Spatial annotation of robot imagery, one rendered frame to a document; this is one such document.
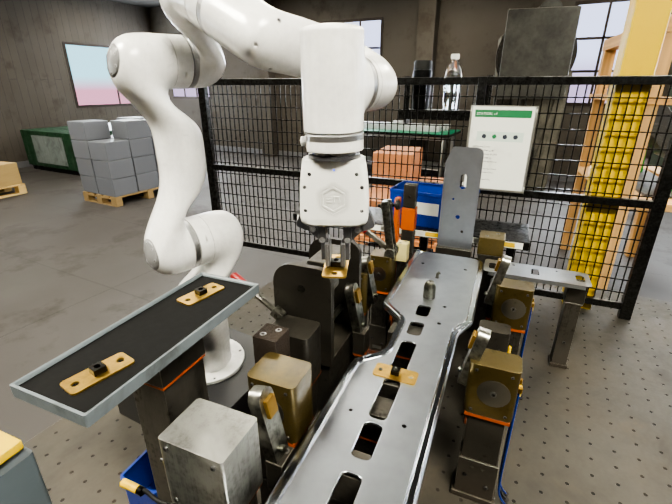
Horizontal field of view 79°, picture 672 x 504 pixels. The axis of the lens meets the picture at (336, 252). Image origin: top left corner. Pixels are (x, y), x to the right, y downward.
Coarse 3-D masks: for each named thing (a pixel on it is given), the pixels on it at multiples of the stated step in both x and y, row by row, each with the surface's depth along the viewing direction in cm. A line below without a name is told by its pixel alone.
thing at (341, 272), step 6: (336, 258) 66; (330, 264) 65; (336, 264) 64; (324, 270) 64; (330, 270) 64; (336, 270) 64; (342, 270) 63; (324, 276) 62; (330, 276) 62; (336, 276) 62; (342, 276) 62
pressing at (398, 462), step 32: (416, 256) 133; (448, 256) 133; (416, 288) 112; (448, 288) 112; (416, 320) 97; (448, 320) 97; (384, 352) 85; (416, 352) 85; (448, 352) 86; (352, 384) 76; (416, 384) 76; (320, 416) 68; (352, 416) 69; (416, 416) 69; (320, 448) 63; (352, 448) 63; (384, 448) 63; (416, 448) 63; (288, 480) 57; (320, 480) 58; (384, 480) 58; (416, 480) 58
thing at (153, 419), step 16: (192, 352) 67; (176, 368) 64; (192, 368) 69; (144, 384) 64; (160, 384) 62; (176, 384) 65; (192, 384) 69; (144, 400) 66; (160, 400) 64; (176, 400) 66; (192, 400) 70; (208, 400) 74; (144, 416) 68; (160, 416) 66; (176, 416) 67; (144, 432) 70; (160, 432) 68; (160, 464) 71; (160, 480) 73; (160, 496) 75
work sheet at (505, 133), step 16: (480, 112) 148; (496, 112) 146; (512, 112) 144; (528, 112) 142; (480, 128) 150; (496, 128) 148; (512, 128) 146; (528, 128) 144; (480, 144) 152; (496, 144) 150; (512, 144) 148; (528, 144) 146; (496, 160) 152; (512, 160) 150; (528, 160) 148; (464, 176) 158; (496, 176) 154; (512, 176) 151; (512, 192) 153
